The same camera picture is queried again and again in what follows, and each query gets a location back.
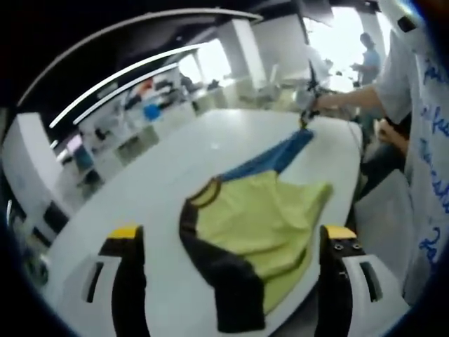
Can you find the black bin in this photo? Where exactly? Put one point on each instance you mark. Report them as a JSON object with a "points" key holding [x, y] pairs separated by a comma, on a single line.
{"points": [[53, 216]]}

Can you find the white chest device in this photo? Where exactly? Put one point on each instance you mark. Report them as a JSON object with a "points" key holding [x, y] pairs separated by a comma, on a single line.
{"points": [[393, 14]]}

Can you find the white office desk row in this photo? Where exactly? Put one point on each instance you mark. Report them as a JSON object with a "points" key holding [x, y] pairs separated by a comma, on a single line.
{"points": [[140, 137]]}

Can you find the yellow blue brown garment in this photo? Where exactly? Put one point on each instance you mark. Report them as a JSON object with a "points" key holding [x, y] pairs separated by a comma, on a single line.
{"points": [[252, 217]]}

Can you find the person's right hand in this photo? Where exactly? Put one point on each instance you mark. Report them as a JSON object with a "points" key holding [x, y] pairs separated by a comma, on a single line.
{"points": [[326, 102]]}

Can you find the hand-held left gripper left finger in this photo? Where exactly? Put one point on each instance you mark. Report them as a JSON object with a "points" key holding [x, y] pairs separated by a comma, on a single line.
{"points": [[129, 281]]}

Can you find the blue box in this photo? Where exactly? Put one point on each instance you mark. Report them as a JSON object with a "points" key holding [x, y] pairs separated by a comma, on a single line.
{"points": [[151, 111]]}

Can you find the person's white printed shirt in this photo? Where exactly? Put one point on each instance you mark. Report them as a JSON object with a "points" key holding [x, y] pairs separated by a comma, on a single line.
{"points": [[431, 140]]}

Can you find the ceiling light strip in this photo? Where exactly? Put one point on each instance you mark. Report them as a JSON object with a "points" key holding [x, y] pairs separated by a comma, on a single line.
{"points": [[122, 93], [122, 75]]}

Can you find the black hanging screen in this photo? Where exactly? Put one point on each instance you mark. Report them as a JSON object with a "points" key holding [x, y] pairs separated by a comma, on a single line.
{"points": [[315, 12]]}

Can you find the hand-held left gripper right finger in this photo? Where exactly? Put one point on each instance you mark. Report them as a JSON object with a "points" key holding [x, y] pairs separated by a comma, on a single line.
{"points": [[333, 281]]}

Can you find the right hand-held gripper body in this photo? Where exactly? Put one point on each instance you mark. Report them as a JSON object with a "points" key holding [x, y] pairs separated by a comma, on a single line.
{"points": [[306, 100]]}

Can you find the white square pillar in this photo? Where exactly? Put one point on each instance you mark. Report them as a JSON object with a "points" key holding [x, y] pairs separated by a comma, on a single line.
{"points": [[28, 158], [243, 56]]}

